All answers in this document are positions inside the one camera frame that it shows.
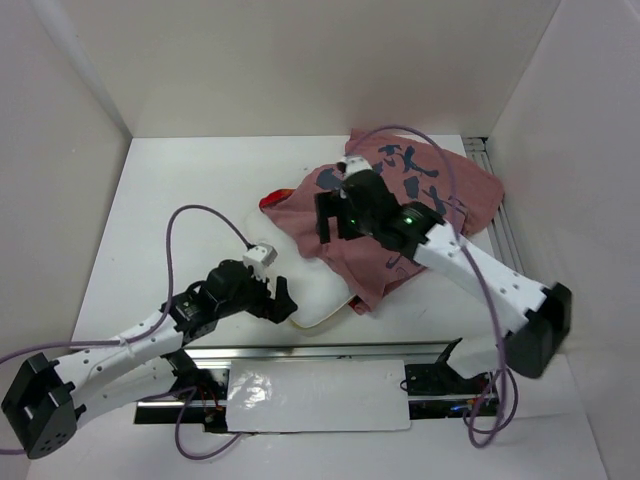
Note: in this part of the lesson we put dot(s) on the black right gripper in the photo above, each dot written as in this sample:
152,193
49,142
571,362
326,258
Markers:
326,205

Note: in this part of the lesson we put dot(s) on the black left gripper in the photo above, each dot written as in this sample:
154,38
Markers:
283,304

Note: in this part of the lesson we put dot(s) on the white pillow with yellow edge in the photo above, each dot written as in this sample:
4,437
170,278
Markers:
318,291

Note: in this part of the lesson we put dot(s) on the red and pink patterned pillowcase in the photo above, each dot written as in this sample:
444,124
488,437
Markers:
448,183

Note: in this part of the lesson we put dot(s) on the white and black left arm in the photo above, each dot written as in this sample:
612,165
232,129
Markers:
49,400

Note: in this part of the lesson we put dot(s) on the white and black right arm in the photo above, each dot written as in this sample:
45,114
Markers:
530,320

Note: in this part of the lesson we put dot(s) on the white glossy cover plate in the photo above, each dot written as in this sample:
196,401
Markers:
317,397

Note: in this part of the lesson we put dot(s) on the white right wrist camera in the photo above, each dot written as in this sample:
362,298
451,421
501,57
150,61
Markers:
354,170

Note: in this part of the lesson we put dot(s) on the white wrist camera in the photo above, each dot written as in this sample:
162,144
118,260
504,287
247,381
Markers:
258,259
354,170

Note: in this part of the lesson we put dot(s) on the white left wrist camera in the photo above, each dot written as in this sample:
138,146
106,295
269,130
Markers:
258,259

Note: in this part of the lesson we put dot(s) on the aluminium table edge rail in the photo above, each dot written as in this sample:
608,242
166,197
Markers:
336,351

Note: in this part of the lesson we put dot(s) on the aluminium side rail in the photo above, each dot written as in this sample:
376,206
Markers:
500,233

